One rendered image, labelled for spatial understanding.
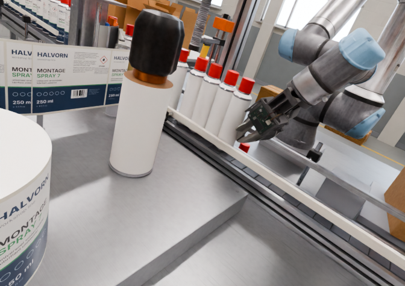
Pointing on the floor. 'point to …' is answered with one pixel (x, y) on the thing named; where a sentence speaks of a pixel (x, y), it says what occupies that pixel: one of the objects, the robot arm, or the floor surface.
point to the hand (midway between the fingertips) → (241, 137)
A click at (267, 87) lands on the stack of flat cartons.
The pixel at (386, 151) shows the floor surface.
